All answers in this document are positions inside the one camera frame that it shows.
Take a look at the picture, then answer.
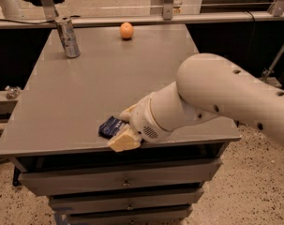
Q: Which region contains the top grey drawer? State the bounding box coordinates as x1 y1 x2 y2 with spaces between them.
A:
19 158 222 196

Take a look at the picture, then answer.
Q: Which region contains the bottom grey drawer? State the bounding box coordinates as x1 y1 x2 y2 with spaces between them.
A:
67 205 191 225

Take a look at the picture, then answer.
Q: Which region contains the grey drawer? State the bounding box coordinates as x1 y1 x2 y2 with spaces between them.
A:
49 186 203 215
67 205 191 225
19 158 222 196

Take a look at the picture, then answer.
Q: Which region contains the white pipe top left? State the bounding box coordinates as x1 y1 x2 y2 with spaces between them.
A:
0 0 23 20

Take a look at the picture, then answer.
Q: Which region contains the silver energy drink can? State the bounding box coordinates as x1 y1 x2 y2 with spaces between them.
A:
54 16 81 58

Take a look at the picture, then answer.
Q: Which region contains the middle grey drawer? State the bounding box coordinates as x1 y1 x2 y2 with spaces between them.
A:
49 186 203 215

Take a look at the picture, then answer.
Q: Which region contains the grey drawer cabinet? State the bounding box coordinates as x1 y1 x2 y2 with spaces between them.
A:
0 23 242 225

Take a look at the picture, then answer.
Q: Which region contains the blue rxbar blueberry wrapper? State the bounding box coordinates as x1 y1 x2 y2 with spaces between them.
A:
98 116 126 139

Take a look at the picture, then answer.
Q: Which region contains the small crumpled foil object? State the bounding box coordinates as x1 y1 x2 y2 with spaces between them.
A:
5 85 22 99

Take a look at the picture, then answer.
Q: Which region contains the grey metal rail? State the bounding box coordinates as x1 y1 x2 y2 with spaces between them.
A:
0 11 284 29

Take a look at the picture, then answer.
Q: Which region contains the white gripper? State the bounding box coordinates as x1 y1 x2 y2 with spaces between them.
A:
107 92 172 152

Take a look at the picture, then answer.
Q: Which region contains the orange fruit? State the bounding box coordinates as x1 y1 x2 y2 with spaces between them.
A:
120 22 134 39

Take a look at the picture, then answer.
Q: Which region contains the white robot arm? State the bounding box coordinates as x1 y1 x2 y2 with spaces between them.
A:
108 53 284 152

